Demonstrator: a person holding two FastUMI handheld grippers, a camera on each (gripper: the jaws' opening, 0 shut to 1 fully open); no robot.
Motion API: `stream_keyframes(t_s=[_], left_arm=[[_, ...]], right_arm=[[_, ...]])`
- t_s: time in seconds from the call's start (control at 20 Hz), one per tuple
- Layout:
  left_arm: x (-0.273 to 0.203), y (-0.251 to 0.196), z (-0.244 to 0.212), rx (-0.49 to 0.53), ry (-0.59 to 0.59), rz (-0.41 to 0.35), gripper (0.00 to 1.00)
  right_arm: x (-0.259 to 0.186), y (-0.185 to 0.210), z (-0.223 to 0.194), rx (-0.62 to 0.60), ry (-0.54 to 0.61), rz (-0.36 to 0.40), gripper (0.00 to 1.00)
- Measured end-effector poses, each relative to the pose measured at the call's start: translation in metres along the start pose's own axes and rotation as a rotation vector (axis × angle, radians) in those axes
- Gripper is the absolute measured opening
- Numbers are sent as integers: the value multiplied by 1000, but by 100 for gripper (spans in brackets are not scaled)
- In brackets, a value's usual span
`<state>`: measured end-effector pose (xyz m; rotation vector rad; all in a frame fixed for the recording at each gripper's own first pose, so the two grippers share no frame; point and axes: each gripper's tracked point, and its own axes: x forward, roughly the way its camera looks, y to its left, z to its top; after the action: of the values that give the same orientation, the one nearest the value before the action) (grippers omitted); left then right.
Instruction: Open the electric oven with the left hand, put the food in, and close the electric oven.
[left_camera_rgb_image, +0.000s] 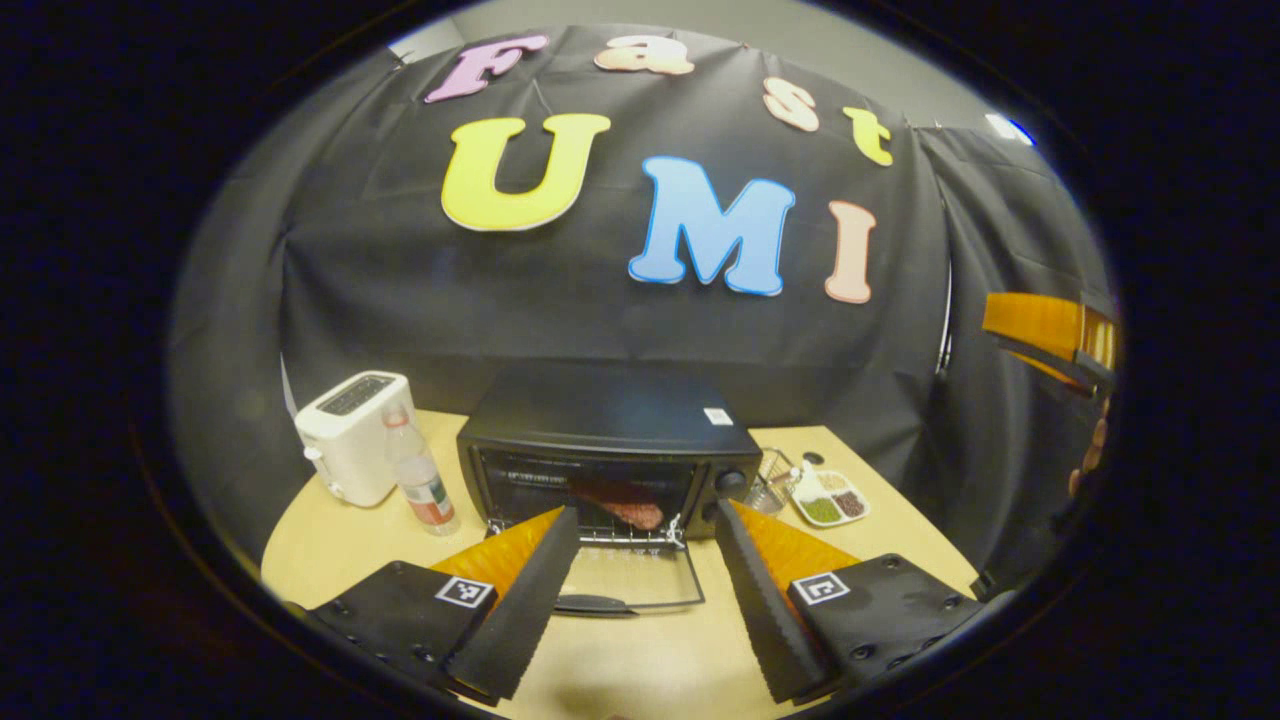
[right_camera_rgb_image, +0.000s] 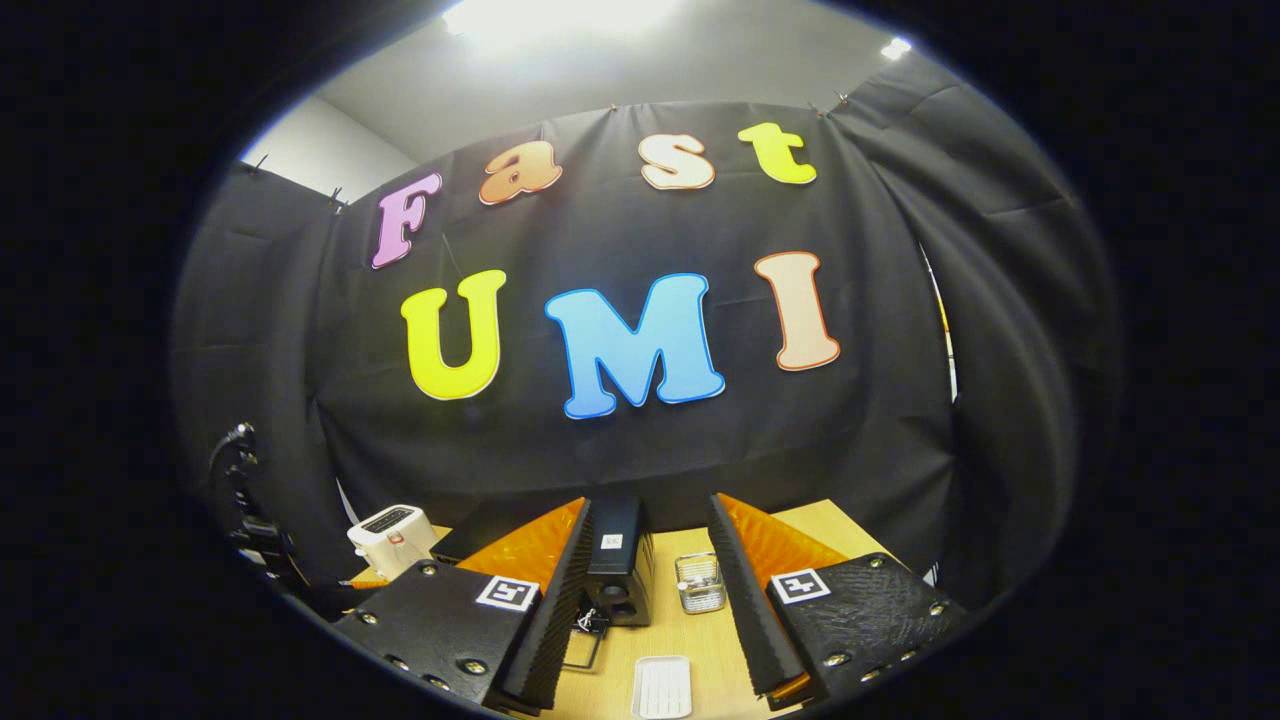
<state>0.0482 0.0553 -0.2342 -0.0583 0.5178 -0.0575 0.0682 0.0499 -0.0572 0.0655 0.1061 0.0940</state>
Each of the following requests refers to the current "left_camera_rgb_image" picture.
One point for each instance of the white toaster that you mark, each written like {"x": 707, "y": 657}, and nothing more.
{"x": 345, "y": 440}

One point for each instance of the black electric oven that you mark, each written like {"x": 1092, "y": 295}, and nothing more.
{"x": 610, "y": 420}

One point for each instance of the clear plastic bottle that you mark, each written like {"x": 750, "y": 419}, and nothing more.
{"x": 425, "y": 490}

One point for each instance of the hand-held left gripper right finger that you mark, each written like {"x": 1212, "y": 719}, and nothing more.
{"x": 760, "y": 600}

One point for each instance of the red meat piece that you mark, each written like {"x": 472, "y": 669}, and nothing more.
{"x": 635, "y": 512}

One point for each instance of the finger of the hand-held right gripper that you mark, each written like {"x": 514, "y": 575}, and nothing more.
{"x": 1035, "y": 325}

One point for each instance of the black backdrop cloth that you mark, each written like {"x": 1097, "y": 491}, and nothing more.
{"x": 620, "y": 320}

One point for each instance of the white divided plate with beans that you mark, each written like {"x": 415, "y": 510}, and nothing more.
{"x": 830, "y": 498}

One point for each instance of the small ceiling light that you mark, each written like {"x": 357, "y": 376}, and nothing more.
{"x": 1008, "y": 128}

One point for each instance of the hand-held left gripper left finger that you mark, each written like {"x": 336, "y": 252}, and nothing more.
{"x": 525, "y": 600}

